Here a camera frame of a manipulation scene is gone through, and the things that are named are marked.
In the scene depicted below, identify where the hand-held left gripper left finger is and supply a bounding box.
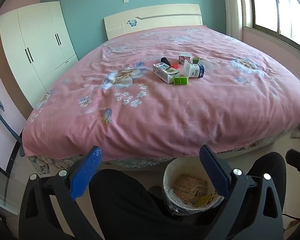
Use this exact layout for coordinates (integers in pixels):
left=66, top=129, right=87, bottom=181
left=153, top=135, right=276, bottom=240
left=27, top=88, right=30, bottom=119
left=19, top=145, right=103, bottom=240

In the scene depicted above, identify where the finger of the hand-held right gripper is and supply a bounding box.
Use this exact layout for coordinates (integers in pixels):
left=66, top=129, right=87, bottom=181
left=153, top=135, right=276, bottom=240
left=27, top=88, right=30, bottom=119
left=285, top=149, right=300, bottom=178

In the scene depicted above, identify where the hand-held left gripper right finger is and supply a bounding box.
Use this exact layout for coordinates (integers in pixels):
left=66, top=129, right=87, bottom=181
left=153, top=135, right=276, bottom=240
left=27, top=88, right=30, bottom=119
left=199, top=144, right=283, bottom=240

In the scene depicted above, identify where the cream trash bin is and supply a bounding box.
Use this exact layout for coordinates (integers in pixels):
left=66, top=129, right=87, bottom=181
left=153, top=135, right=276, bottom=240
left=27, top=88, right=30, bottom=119
left=163, top=157, right=225, bottom=212

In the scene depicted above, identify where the clear plastic cup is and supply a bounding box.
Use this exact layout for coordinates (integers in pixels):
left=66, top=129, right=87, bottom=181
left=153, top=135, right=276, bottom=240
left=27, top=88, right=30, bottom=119
left=199, top=59, right=221, bottom=75

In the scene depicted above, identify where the white milk carton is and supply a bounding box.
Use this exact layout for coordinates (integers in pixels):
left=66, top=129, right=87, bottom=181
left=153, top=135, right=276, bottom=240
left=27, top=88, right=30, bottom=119
left=152, top=63, right=180, bottom=84

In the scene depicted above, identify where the floral bed skirt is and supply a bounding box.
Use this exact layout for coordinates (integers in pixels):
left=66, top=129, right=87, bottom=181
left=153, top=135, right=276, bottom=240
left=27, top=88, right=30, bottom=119
left=27, top=152, right=170, bottom=175

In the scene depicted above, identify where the person's left leg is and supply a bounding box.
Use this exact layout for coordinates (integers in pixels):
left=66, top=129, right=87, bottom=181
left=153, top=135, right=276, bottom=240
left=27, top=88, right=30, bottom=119
left=89, top=169, right=208, bottom=240

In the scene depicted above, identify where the pink floral bedspread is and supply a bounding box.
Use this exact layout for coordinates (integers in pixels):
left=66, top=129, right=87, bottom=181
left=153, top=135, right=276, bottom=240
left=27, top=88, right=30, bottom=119
left=22, top=25, right=300, bottom=161

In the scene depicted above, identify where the glass table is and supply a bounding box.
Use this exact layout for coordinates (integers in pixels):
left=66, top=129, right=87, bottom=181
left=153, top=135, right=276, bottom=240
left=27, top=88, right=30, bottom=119
left=0, top=127, right=24, bottom=217

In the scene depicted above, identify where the green box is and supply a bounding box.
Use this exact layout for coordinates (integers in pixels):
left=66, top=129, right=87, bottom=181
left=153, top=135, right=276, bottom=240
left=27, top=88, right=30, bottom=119
left=173, top=76, right=189, bottom=86

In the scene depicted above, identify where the small red and white box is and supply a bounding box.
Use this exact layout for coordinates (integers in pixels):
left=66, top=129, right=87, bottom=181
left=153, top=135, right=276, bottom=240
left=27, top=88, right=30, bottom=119
left=178, top=52, right=192, bottom=65

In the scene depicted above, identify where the window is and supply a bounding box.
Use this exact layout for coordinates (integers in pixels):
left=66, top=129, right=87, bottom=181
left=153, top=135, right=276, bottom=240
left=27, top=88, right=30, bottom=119
left=242, top=0, right=300, bottom=55

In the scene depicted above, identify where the white wardrobe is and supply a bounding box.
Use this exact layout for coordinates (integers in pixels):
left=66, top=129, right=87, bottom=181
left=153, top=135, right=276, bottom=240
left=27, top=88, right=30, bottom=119
left=0, top=1, right=79, bottom=110

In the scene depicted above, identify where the white curtain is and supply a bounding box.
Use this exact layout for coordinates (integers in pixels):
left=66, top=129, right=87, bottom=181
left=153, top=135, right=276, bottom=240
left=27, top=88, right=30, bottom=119
left=225, top=0, right=253, bottom=40

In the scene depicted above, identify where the white bed headboard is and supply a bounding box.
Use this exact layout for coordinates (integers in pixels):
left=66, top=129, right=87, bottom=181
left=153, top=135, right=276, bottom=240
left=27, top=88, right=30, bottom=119
left=104, top=4, right=203, bottom=40

